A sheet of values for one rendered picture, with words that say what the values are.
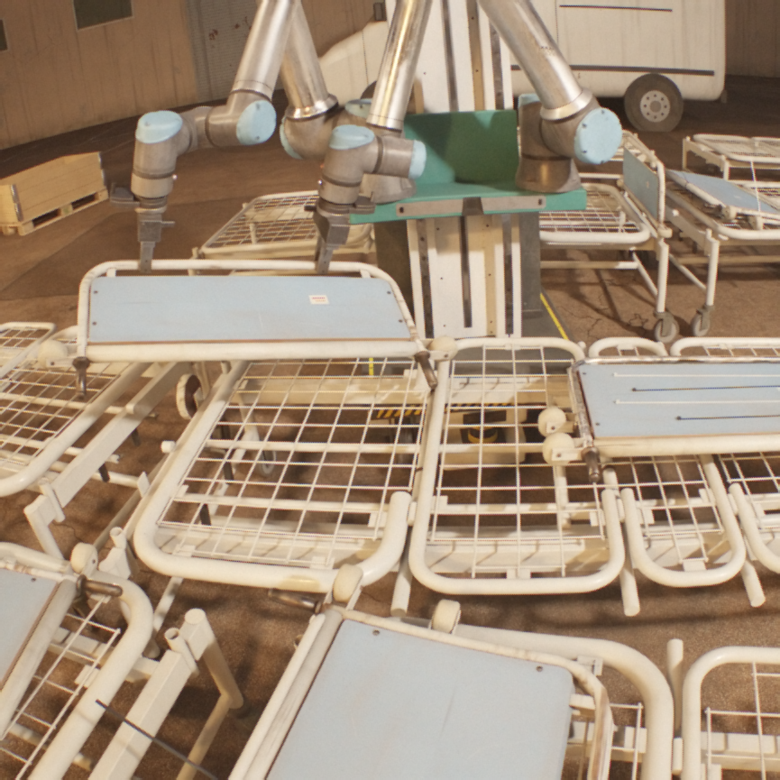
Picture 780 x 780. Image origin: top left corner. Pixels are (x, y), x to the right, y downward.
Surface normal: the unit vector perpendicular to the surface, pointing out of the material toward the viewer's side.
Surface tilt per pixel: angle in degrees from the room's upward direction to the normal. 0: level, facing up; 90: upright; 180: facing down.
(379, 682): 7
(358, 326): 28
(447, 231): 90
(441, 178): 90
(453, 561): 90
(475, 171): 90
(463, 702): 7
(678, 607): 0
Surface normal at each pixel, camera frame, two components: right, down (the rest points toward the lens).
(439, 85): 0.01, 0.48
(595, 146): 0.37, 0.48
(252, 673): -0.10, -0.87
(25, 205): 0.86, 0.18
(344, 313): 0.28, -0.65
